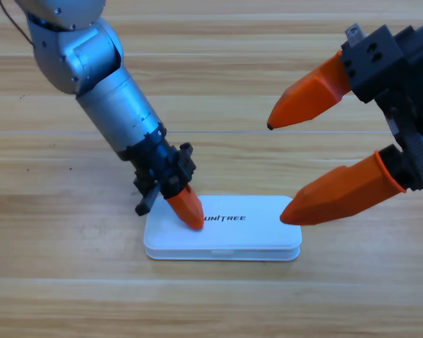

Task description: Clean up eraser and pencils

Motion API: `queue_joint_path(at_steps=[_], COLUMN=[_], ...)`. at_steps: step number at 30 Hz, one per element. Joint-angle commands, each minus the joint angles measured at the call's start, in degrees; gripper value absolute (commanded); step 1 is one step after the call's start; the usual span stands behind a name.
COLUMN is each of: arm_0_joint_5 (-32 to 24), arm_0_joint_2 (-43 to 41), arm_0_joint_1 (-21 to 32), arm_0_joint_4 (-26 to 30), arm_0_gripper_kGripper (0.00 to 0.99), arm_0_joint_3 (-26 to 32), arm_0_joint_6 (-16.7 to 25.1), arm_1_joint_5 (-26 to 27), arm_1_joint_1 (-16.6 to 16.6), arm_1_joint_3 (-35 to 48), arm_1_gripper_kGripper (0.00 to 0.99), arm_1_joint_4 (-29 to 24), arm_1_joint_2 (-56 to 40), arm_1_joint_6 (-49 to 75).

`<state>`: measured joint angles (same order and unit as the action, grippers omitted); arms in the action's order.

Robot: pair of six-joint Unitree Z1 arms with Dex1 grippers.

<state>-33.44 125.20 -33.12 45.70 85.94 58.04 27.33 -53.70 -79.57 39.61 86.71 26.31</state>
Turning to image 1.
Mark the white Unitree pencil case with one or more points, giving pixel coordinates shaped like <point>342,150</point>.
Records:
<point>246,234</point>

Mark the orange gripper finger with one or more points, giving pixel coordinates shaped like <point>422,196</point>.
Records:
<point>188,211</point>
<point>338,197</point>
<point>191,191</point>
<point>310,98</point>

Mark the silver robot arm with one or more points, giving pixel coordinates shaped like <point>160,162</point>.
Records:
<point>109,95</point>

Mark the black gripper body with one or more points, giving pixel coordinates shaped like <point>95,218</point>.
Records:
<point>158,162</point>
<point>391,74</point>

